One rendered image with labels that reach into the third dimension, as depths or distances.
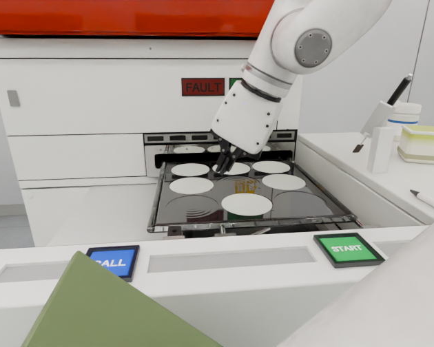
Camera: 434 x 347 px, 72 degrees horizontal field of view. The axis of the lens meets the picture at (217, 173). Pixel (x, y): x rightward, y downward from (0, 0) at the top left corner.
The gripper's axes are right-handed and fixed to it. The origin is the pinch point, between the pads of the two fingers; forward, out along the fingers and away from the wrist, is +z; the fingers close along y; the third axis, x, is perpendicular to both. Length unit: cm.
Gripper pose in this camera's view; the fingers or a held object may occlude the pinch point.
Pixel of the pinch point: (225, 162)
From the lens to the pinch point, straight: 58.1
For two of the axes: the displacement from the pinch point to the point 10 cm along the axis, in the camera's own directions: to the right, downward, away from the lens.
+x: 3.8, -3.2, 8.7
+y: 8.4, 5.2, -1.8
